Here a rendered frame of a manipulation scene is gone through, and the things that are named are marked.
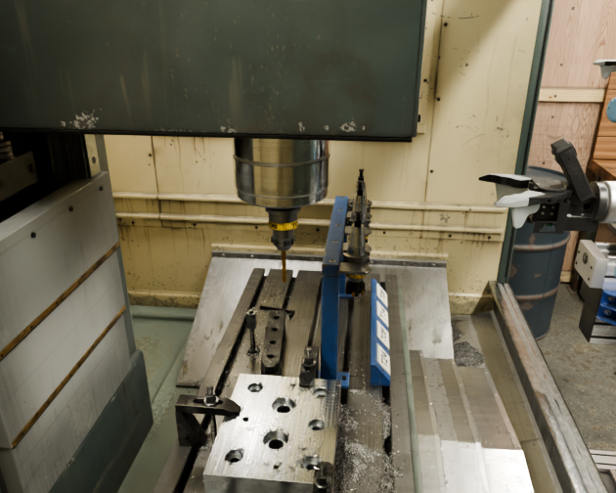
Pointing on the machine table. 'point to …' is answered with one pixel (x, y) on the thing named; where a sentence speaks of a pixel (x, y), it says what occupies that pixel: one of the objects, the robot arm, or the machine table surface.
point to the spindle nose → (281, 171)
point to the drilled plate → (215, 475)
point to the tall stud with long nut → (251, 330)
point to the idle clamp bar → (270, 365)
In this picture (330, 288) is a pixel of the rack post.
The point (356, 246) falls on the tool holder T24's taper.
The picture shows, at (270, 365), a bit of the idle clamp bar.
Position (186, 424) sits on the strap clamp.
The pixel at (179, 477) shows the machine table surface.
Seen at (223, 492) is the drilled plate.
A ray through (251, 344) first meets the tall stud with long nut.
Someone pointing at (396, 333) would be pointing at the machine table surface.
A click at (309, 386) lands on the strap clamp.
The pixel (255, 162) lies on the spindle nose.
